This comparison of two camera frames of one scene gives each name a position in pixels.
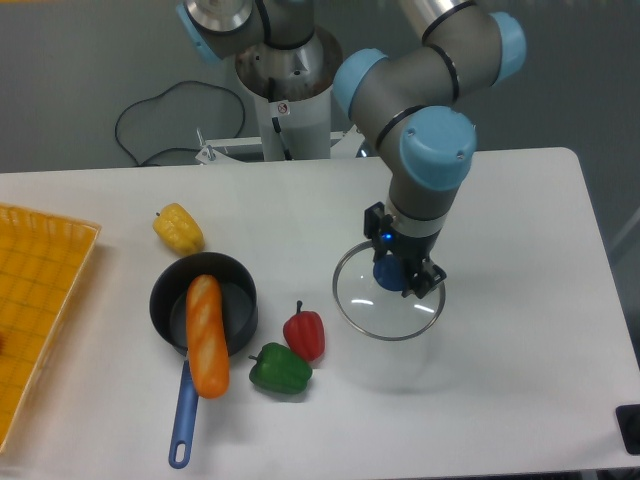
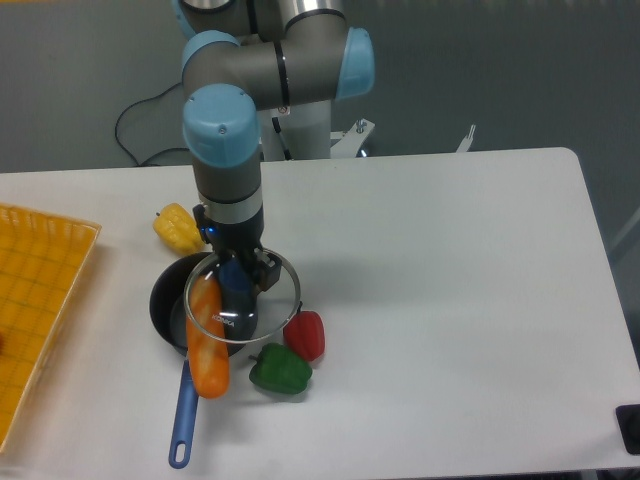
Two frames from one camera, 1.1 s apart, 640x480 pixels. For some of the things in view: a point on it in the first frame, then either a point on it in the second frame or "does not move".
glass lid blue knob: (369, 295) → (250, 314)
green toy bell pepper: (279, 369) does not move
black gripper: (411, 250) → (227, 237)
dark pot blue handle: (239, 292) does not move
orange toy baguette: (208, 337) does not move
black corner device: (628, 418) does not move
